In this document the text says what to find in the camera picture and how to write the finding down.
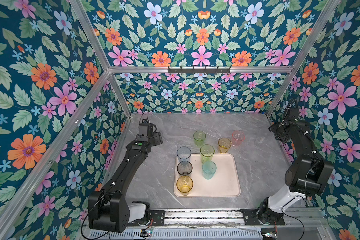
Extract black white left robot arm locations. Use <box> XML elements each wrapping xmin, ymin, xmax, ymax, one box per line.
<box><xmin>88</xmin><ymin>132</ymin><xmax>163</xmax><ymax>233</ymax></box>

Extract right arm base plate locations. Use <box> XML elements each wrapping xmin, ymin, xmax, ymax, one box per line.
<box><xmin>240</xmin><ymin>209</ymin><xmax>285</xmax><ymax>226</ymax></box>

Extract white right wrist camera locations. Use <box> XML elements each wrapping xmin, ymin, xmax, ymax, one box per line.
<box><xmin>283</xmin><ymin>107</ymin><xmax>299</xmax><ymax>122</ymax></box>

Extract green short glass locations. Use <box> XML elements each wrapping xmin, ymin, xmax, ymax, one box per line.
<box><xmin>193</xmin><ymin>131</ymin><xmax>207</xmax><ymax>147</ymax></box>

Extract metal hook rail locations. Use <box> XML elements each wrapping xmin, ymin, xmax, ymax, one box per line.
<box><xmin>167</xmin><ymin>66</ymin><xmax>231</xmax><ymax>75</ymax></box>

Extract teal short glass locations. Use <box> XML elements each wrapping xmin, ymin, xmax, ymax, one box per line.
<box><xmin>202</xmin><ymin>161</ymin><xmax>217</xmax><ymax>180</ymax></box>

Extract beige plastic tray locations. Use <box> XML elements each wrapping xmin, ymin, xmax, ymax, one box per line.
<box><xmin>174</xmin><ymin>154</ymin><xmax>241</xmax><ymax>198</ymax></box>

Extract grey tall glass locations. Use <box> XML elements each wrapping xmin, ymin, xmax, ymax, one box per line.
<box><xmin>177</xmin><ymin>161</ymin><xmax>193</xmax><ymax>176</ymax></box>

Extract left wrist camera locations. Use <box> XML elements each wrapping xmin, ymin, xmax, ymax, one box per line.
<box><xmin>137</xmin><ymin>119</ymin><xmax>157</xmax><ymax>142</ymax></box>

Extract white vented cable duct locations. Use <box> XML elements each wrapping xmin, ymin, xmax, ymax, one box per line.
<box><xmin>90</xmin><ymin>228</ymin><xmax>263</xmax><ymax>240</ymax></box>

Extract pink short glass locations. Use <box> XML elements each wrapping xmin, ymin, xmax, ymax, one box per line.
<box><xmin>231</xmin><ymin>130</ymin><xmax>246</xmax><ymax>146</ymax></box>

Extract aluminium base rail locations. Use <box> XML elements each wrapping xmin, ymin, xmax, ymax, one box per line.
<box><xmin>77</xmin><ymin>208</ymin><xmax>331</xmax><ymax>230</ymax></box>

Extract yellow short glass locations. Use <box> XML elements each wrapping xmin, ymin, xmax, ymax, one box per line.
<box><xmin>218</xmin><ymin>138</ymin><xmax>232</xmax><ymax>154</ymax></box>

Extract clear short glass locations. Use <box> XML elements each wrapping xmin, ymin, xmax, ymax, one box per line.
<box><xmin>255</xmin><ymin>137</ymin><xmax>265</xmax><ymax>149</ymax></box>

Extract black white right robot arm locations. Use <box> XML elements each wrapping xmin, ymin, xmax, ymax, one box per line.
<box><xmin>258</xmin><ymin>119</ymin><xmax>334</xmax><ymax>225</ymax></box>

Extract yellow tall glass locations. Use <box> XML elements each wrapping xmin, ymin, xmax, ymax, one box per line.
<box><xmin>176</xmin><ymin>176</ymin><xmax>194</xmax><ymax>196</ymax></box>

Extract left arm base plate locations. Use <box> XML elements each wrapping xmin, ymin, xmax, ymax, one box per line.
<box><xmin>128</xmin><ymin>210</ymin><xmax>166</xmax><ymax>227</ymax></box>

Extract light green tall glass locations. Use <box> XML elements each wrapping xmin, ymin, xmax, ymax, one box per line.
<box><xmin>200</xmin><ymin>144</ymin><xmax>215</xmax><ymax>164</ymax></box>

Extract blue tall glass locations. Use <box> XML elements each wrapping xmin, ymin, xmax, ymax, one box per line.
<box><xmin>177</xmin><ymin>146</ymin><xmax>192</xmax><ymax>162</ymax></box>

